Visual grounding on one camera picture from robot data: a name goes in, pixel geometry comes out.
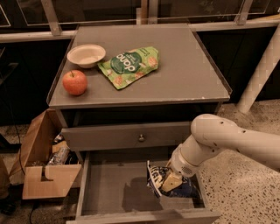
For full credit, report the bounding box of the grey drawer cabinet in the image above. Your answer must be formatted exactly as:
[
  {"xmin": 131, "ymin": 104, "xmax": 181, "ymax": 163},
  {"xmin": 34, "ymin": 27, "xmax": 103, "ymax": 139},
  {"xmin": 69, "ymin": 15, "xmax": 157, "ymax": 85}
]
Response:
[{"xmin": 46, "ymin": 23, "xmax": 233, "ymax": 160}]

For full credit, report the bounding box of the metal railing frame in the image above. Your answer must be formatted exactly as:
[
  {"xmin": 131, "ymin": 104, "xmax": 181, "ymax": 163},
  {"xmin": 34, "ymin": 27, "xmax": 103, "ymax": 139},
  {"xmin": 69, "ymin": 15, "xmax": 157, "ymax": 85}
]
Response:
[{"xmin": 0, "ymin": 0, "xmax": 280, "ymax": 43}]

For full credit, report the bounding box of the brown cardboard box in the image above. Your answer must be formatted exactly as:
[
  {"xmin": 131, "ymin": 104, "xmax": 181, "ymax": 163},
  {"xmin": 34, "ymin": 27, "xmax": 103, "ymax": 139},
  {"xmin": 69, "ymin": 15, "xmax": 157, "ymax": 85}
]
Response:
[{"xmin": 10, "ymin": 109, "xmax": 82, "ymax": 200}]

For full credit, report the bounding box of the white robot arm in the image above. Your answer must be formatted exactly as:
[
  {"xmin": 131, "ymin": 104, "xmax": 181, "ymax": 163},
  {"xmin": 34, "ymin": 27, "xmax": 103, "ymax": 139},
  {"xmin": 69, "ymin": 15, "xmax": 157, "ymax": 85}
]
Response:
[{"xmin": 160, "ymin": 114, "xmax": 280, "ymax": 193}]

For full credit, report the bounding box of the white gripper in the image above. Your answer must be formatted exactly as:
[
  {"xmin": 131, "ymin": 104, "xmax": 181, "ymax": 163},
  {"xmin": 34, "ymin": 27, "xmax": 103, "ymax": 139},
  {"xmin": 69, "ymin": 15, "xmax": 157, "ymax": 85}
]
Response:
[{"xmin": 161, "ymin": 144, "xmax": 200, "ymax": 193}]

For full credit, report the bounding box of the grey top drawer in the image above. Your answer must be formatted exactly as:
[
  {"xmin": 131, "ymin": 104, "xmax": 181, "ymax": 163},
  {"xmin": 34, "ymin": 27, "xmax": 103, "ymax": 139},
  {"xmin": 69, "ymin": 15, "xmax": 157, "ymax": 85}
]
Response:
[{"xmin": 62, "ymin": 122, "xmax": 190, "ymax": 151}]

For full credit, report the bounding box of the green snack bag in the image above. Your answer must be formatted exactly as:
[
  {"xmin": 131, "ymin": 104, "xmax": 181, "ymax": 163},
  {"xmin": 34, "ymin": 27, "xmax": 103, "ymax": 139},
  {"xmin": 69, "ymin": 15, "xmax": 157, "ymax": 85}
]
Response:
[{"xmin": 98, "ymin": 46, "xmax": 159, "ymax": 90}]

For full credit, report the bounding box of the white paper bowl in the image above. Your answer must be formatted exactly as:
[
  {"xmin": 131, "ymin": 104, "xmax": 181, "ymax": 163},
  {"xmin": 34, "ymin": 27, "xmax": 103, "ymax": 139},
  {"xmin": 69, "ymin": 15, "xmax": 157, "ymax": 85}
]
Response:
[{"xmin": 66, "ymin": 45, "xmax": 106, "ymax": 68}]

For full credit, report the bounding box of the blue chip bag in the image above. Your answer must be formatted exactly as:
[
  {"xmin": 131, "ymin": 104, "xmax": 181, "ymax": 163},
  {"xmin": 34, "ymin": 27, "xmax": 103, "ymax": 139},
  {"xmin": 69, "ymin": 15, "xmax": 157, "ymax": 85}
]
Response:
[{"xmin": 146, "ymin": 160, "xmax": 201, "ymax": 200}]

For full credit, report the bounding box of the white slanted pole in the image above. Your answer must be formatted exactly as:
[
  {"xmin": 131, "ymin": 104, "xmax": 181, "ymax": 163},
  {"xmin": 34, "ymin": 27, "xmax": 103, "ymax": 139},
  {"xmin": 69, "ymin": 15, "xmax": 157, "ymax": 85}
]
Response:
[{"xmin": 236, "ymin": 24, "xmax": 280, "ymax": 114}]

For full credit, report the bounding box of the round metal drawer knob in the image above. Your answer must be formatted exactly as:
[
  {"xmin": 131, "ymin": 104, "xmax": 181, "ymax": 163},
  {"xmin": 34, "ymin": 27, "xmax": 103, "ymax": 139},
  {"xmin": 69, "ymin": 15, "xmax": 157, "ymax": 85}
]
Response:
[{"xmin": 138, "ymin": 134, "xmax": 145, "ymax": 143}]

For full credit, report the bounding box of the clutter inside cardboard box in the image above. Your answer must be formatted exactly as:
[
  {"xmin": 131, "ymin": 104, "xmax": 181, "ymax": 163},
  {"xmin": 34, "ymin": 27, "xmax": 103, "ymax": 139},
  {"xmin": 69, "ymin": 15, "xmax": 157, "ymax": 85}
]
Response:
[{"xmin": 47, "ymin": 133, "xmax": 78, "ymax": 165}]

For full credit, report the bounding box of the open grey middle drawer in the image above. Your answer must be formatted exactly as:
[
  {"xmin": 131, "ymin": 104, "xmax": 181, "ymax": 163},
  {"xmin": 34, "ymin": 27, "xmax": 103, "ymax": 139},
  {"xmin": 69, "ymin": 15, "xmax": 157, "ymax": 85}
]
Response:
[{"xmin": 66, "ymin": 147, "xmax": 221, "ymax": 224}]

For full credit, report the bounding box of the red apple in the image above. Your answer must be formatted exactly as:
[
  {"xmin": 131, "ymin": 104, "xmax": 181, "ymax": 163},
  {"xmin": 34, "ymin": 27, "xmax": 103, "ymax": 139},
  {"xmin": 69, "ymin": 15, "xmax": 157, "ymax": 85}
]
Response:
[{"xmin": 62, "ymin": 70, "xmax": 88, "ymax": 95}]

